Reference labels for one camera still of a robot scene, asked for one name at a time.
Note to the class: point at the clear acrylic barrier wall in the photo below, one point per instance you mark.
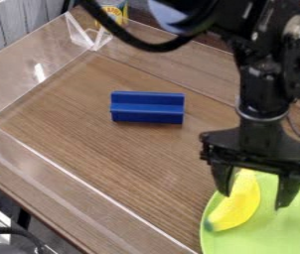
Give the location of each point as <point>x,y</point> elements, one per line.
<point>107,183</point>

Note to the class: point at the yellow labelled tin can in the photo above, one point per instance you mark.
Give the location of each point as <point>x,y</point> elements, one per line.
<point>116,9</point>

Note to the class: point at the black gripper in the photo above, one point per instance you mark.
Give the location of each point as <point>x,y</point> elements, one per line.
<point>258,146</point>

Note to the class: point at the clear acrylic corner bracket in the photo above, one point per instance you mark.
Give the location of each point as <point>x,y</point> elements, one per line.
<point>88,38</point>

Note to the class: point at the green plate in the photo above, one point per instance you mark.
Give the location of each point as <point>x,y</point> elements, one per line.
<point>269,233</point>

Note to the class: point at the blue plastic block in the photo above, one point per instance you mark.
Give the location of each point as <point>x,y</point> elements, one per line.
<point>151,107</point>

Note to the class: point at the yellow toy banana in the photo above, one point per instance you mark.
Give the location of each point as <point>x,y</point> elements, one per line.
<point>234,209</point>

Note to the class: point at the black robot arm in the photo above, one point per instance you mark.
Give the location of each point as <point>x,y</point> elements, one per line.
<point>261,31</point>

